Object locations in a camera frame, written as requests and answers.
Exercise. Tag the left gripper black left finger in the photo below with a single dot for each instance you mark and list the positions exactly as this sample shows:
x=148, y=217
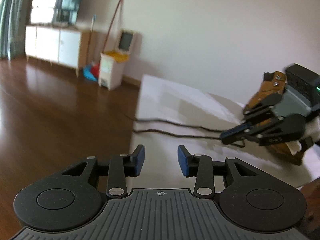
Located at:
x=72, y=197

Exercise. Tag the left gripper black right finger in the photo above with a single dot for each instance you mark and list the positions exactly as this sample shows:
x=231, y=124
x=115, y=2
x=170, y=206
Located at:
x=246, y=195

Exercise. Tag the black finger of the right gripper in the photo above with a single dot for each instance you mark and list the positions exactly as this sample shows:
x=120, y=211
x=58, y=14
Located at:
x=261, y=117
x=278, y=130

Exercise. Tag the tan leather boot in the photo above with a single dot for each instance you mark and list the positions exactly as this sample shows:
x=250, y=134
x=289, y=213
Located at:
x=271, y=89

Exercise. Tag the dark brown shoelace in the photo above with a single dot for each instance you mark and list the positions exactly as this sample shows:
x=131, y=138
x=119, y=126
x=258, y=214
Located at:
x=157, y=129

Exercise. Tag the white trash bin yellow bag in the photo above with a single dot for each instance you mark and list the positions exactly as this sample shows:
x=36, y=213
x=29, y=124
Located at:
x=111, y=70

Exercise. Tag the white wood tv cabinet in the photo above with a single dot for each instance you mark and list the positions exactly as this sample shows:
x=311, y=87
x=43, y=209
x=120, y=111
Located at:
x=67, y=47

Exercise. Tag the teal curtain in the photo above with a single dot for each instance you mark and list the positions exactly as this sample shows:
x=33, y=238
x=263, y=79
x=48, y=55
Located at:
x=14, y=15

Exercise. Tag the white wall intercom panel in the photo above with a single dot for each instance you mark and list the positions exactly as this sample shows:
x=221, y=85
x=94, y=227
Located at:
x=125, y=41

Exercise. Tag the red handled broom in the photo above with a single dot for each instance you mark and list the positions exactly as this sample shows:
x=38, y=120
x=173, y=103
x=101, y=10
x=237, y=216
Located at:
x=111, y=24

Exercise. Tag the wall mounted television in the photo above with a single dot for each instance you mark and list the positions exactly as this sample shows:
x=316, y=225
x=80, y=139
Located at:
x=54, y=11

